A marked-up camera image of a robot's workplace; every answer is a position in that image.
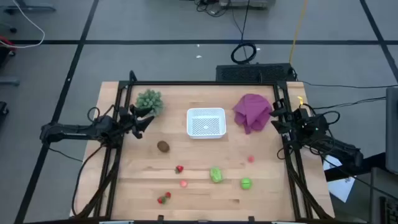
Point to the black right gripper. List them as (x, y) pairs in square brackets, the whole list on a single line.
[(298, 124)]

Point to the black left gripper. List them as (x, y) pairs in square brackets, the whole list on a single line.
[(126, 123)]

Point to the brown kiwi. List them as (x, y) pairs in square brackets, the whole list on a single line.
[(163, 146)]

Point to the pink ball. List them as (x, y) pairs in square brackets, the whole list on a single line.
[(183, 183), (251, 159)]

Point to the red strawberry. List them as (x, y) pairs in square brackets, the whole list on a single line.
[(179, 169), (168, 194), (160, 200)]

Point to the green round fruit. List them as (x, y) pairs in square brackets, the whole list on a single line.
[(246, 183)]

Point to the green star fruit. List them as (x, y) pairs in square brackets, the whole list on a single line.
[(216, 175)]

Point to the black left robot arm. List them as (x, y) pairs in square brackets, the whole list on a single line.
[(68, 132)]

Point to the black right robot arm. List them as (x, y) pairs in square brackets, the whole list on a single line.
[(339, 147)]

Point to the green potted plant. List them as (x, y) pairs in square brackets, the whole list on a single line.
[(150, 100)]

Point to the purple cloth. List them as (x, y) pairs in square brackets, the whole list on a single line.
[(252, 109)]

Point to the black perforated box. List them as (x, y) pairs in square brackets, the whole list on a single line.
[(255, 73)]

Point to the white perforated plastic basket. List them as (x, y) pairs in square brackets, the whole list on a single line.
[(206, 123)]

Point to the white paper sheet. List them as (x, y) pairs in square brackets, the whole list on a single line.
[(340, 186)]

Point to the grey cabinet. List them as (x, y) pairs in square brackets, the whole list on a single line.
[(392, 130)]

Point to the grey chair base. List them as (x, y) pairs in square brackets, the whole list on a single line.
[(31, 7)]

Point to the black metal table frame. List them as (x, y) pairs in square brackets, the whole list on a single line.
[(202, 83)]

